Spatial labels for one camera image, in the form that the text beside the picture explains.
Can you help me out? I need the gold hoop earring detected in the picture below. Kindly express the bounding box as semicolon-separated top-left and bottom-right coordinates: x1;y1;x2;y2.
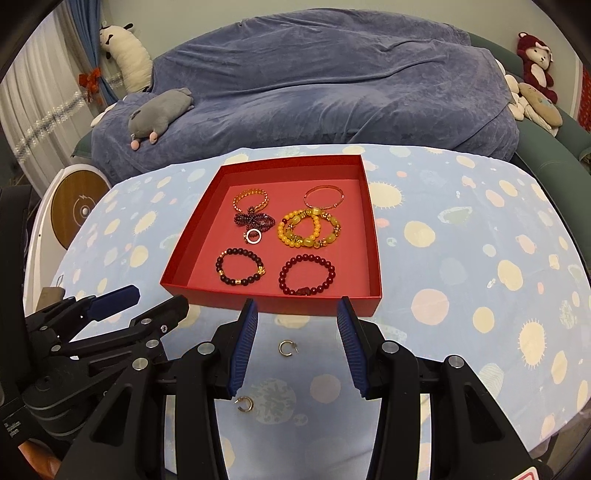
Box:
235;396;254;413
277;339;298;358

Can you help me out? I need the dark bead gold bracelet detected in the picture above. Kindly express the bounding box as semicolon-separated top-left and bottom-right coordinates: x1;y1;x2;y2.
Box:
214;247;268;287

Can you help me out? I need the gold ring red stone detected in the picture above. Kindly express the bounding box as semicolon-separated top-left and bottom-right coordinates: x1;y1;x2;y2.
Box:
243;228;263;245

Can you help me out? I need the purple garnet bead strand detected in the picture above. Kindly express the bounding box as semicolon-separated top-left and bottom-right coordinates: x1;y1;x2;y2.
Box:
233;207;276;233

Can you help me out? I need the dark red bead bracelet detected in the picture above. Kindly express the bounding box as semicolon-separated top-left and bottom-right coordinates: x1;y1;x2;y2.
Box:
277;253;337;297

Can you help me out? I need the orange yellow bead bracelet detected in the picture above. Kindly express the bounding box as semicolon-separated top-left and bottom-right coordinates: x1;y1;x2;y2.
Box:
275;208;323;249

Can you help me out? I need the gold chain bangle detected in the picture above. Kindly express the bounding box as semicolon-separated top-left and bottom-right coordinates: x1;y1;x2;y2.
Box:
232;188;270;215

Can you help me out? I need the yellow cat-eye stone bracelet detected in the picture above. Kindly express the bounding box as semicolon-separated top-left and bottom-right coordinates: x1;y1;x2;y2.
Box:
284;207;343;250

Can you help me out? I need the rose gold thin bangle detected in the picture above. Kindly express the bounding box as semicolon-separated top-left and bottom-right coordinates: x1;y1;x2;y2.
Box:
303;184;346;210

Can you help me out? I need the brown paper bag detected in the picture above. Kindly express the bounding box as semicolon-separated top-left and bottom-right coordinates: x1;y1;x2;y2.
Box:
36;287;65;312

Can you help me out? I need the round wooden white device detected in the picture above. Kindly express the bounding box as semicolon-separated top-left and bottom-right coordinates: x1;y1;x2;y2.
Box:
23;164;110;315

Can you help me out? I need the blue planet print sheet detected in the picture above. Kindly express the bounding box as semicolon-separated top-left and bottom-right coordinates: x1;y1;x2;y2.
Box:
54;145;590;479

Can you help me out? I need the red cardboard box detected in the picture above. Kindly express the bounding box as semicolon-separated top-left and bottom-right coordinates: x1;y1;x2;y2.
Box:
160;154;383;317

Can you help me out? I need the grey mouse plush toy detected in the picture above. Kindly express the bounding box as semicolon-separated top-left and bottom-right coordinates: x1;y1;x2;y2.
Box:
128;87;194;151

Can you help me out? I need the red bow curtain tie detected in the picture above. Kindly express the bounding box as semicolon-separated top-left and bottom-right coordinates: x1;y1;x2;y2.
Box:
78;67;102;106

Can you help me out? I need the white sheep plush toy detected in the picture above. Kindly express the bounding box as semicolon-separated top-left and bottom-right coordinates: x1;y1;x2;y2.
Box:
99;23;153;93

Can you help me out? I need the dark blue velvet blanket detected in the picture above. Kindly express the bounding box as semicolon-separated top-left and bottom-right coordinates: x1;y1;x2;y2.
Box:
91;9;519;174

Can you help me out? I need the beige cookie plush toy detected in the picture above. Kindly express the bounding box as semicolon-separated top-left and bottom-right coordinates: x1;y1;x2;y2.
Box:
496;60;563;137

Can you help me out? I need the red monkey plush toy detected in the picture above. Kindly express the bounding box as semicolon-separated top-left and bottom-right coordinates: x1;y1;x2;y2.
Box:
517;32;558;104

